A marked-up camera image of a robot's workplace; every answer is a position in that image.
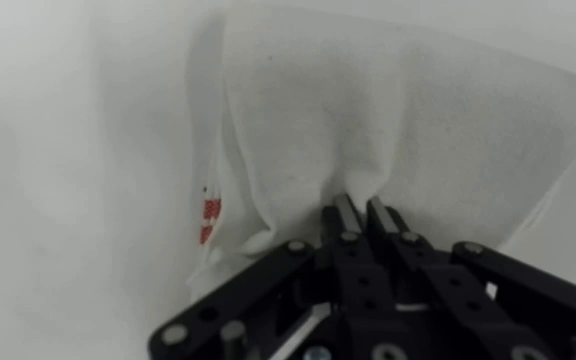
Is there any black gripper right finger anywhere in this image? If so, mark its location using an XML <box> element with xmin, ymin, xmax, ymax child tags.
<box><xmin>367</xmin><ymin>196</ymin><xmax>576</xmax><ymax>360</ymax></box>

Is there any white towel with red tag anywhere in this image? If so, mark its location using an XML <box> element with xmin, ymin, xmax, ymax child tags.
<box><xmin>185</xmin><ymin>8</ymin><xmax>576</xmax><ymax>305</ymax></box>

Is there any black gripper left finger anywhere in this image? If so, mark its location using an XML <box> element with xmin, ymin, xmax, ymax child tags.
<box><xmin>146</xmin><ymin>192</ymin><xmax>404</xmax><ymax>360</ymax></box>

